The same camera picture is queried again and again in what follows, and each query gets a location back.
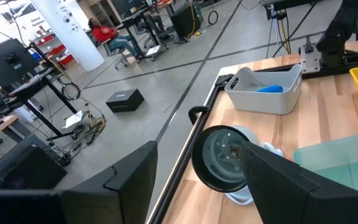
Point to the teal translucent plastic bin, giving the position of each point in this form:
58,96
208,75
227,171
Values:
337,155

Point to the black standing desk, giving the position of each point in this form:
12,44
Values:
30,90

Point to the person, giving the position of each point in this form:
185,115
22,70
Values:
104,32

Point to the black aluminium table frame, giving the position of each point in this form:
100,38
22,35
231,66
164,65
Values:
221,81

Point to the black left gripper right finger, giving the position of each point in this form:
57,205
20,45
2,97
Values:
291,202

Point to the white round pillar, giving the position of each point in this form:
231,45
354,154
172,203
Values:
73,37

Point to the black frame clamp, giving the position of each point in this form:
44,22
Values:
194,109

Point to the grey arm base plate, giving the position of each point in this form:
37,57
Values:
309,60

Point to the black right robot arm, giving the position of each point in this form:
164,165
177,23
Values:
337,34

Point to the black monitor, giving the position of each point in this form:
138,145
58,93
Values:
6,62

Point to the black office desk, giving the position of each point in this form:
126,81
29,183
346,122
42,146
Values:
135,21

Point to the black box on floor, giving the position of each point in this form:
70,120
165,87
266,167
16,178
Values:
124,101

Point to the white paper sheet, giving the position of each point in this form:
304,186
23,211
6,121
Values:
73,119

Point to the light grey plastic bin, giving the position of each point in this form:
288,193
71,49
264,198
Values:
259,102

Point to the office chair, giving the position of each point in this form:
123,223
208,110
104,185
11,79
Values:
121,60

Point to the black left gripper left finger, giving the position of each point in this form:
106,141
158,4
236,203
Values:
73,208

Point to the shelf with red bins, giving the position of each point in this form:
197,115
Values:
57,49

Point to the black computer tower blue fans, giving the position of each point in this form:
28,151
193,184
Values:
26,169

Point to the white desk lamp black rim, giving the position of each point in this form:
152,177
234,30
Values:
219,155

